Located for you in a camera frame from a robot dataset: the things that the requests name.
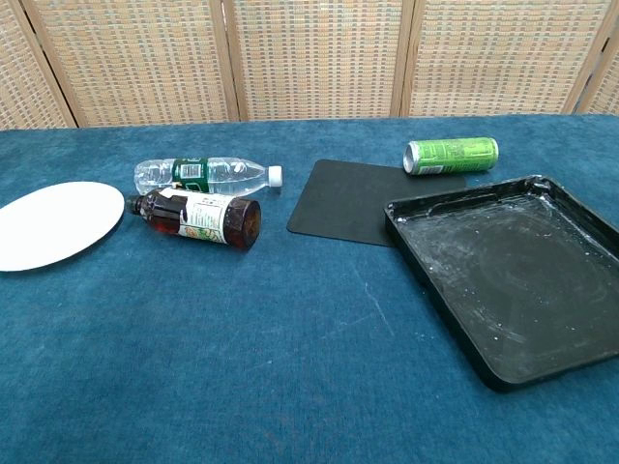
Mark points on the black rectangular mat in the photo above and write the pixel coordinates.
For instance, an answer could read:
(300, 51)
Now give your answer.
(343, 203)

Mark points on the black plastic tray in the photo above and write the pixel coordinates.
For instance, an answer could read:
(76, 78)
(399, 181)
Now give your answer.
(512, 280)

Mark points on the white round plate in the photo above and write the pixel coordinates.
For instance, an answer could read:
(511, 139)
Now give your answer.
(58, 224)

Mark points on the brown glass bottle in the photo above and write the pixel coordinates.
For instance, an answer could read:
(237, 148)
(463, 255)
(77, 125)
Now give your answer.
(208, 217)

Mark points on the woven folding screen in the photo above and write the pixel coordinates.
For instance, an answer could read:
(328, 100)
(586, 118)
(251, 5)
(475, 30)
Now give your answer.
(309, 58)

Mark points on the clear plastic water bottle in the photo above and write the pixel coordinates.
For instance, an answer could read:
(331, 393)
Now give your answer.
(222, 174)

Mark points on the blue tablecloth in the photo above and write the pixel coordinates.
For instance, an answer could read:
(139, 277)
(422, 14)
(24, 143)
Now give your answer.
(242, 348)

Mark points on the green drink can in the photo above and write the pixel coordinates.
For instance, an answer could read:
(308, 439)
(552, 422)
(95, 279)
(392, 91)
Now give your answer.
(452, 153)

